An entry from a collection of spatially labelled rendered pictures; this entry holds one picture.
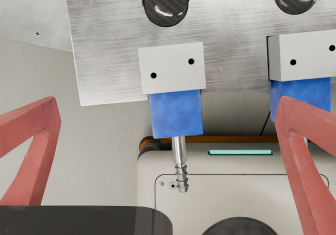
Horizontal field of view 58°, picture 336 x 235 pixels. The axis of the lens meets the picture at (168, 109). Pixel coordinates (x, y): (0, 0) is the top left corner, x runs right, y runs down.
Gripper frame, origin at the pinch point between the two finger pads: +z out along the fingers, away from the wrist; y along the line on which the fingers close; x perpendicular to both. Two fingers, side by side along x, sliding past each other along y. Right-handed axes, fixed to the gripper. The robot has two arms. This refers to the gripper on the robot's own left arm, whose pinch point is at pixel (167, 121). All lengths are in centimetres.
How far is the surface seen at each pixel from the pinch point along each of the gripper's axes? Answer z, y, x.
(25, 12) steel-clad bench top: 20.8, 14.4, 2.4
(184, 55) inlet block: 11.5, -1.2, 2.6
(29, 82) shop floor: 87, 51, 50
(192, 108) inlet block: 10.7, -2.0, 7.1
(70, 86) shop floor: 86, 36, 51
